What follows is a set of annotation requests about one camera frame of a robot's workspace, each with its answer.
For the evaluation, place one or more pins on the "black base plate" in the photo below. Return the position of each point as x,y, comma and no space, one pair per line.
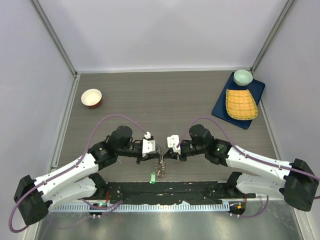
170,193

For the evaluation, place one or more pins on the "green key tag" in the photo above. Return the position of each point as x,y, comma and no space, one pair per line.
152,178

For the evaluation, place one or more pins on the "large silver keyring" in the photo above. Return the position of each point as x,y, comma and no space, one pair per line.
160,165

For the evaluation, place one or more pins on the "red bowl white inside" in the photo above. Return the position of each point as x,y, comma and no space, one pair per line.
91,98

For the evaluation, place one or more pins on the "yellow woven bamboo plate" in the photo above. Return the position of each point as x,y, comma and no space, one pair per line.
240,105

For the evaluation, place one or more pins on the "white slotted cable duct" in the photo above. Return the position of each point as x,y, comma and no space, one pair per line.
76,207

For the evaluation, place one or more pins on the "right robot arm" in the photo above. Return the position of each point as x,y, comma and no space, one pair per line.
294,182

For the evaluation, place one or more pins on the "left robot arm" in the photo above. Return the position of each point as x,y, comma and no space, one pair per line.
35,197

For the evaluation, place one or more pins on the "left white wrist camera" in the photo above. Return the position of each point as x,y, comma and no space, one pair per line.
148,145

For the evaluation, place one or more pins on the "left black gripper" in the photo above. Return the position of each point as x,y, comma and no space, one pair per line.
148,156

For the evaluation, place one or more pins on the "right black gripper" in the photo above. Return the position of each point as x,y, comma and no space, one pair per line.
170,154

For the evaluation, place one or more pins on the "light green bowl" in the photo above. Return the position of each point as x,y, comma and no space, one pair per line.
242,77

